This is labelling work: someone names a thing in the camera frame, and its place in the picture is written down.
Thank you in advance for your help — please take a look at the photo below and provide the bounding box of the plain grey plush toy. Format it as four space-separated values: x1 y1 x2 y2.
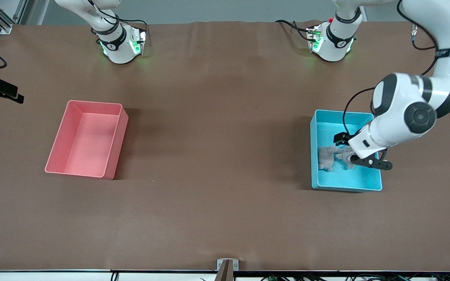
336 146 360 169

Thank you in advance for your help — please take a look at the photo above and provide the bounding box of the grey plush toy white face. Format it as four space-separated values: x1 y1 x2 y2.
318 146 339 171

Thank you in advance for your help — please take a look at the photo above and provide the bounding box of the blue plastic box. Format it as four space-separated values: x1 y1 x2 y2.
310 109 383 192

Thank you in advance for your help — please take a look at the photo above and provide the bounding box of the pink plastic box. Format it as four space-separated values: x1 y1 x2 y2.
45 100 129 180

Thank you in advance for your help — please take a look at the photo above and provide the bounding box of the brown table cover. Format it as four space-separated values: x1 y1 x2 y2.
0 20 450 272

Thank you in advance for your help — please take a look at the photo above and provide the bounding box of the black left base cable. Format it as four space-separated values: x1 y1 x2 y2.
275 20 312 41

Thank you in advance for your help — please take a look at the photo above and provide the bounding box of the black base cable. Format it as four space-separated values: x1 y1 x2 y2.
88 0 149 41
275 20 312 41

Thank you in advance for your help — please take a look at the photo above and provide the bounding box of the black right base cable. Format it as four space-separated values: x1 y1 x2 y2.
88 0 149 41

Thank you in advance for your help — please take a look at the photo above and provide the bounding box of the small metal bracket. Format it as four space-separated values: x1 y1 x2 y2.
217 259 239 271

